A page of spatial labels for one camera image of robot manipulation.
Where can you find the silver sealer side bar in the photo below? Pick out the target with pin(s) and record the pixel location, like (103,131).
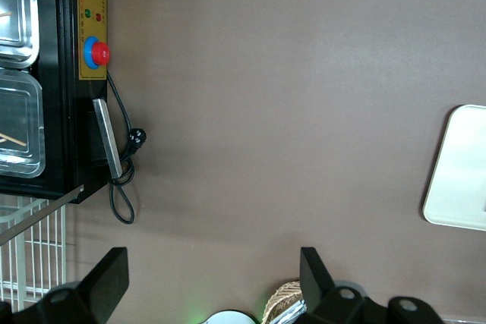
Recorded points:
(107,138)

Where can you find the wicker basket with foil containers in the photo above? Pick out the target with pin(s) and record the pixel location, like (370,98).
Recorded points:
(283,295)

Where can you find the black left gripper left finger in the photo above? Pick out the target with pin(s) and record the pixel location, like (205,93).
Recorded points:
(95,290)

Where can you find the black tray sealing machine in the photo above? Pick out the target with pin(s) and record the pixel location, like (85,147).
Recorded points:
(60,130)

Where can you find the cream plastic serving tray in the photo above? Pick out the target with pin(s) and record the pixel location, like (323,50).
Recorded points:
(459,168)

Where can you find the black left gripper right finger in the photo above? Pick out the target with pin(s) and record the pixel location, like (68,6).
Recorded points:
(322,301)

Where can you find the sealer press lever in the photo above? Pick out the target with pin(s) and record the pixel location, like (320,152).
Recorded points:
(38,218)

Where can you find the steel tray in sealer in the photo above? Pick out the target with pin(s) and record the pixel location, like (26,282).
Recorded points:
(15,5)
(19,119)

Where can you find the red emergency stop button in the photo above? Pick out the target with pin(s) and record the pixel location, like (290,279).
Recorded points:
(100,53)

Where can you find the stack of foil containers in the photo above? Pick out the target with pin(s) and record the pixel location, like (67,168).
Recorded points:
(292,312)

